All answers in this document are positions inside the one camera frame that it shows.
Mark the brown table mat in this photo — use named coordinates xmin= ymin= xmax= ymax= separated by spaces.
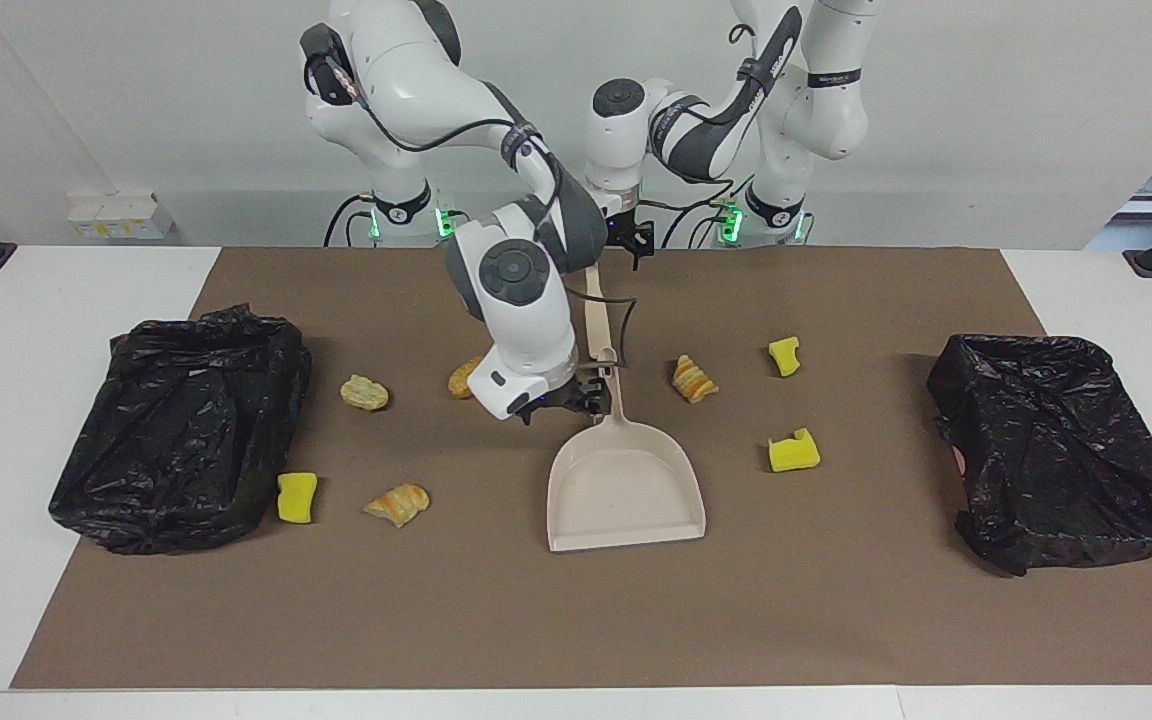
xmin=11 ymin=247 xmax=1152 ymax=689

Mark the beige plastic dustpan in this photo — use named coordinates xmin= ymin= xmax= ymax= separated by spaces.
xmin=547 ymin=345 xmax=707 ymax=553

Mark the beige hand brush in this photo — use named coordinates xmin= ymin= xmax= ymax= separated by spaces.
xmin=584 ymin=265 xmax=619 ymax=366

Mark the dark right gripper cable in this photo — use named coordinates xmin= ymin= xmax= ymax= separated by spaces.
xmin=321 ymin=40 xmax=642 ymax=376

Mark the dark gripper cable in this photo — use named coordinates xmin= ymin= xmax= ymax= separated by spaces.
xmin=321 ymin=40 xmax=642 ymax=376
xmin=636 ymin=5 xmax=807 ymax=251

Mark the striped croissant bread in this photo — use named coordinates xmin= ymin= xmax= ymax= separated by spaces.
xmin=672 ymin=355 xmax=720 ymax=404
xmin=363 ymin=483 xmax=431 ymax=529

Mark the dark left gripper cable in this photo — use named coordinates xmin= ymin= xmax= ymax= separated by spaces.
xmin=636 ymin=5 xmax=807 ymax=251

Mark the pale pastry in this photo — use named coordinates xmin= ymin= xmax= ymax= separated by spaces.
xmin=340 ymin=374 xmax=390 ymax=412

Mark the notched yellow sponge piece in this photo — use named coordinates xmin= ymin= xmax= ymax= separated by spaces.
xmin=769 ymin=428 xmax=822 ymax=473

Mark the white power strip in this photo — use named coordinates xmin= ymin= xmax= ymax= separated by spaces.
xmin=68 ymin=190 xmax=175 ymax=241

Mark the black bag lined bin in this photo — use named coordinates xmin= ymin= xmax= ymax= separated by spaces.
xmin=928 ymin=333 xmax=1152 ymax=577
xmin=48 ymin=305 xmax=313 ymax=556

